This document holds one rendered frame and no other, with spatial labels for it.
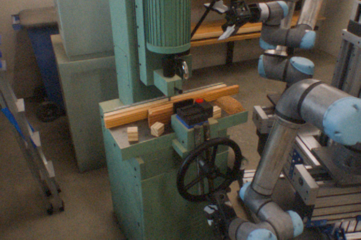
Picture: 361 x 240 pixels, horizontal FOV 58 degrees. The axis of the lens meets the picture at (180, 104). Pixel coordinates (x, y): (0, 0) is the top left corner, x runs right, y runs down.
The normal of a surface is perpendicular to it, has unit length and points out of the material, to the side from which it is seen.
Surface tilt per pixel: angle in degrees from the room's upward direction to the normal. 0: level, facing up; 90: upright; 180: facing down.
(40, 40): 94
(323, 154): 0
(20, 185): 0
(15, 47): 90
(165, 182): 90
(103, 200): 0
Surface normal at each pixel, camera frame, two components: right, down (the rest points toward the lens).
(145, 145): 0.47, 0.43
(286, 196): 0.00, -0.88
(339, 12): -0.92, 0.19
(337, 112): -0.73, -0.30
